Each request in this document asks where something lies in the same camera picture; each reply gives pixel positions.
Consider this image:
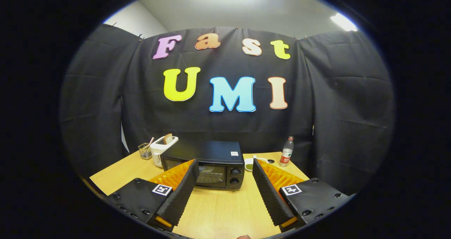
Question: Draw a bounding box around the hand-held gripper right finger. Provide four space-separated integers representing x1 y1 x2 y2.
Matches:
252 158 354 232

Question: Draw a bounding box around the small ceiling light panel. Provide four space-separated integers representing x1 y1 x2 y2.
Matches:
330 13 358 32

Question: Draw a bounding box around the white pop-up toaster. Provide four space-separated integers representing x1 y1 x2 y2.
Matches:
150 136 179 168

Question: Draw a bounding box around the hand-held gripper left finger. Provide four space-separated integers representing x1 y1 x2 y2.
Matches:
104 158 200 232

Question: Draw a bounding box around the clear bottle with red label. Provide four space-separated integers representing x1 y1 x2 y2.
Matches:
279 136 294 167

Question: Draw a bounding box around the white divided dish with beans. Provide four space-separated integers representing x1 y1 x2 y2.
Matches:
245 155 276 171

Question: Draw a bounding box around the black toaster oven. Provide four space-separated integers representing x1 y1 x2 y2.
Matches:
160 141 245 190

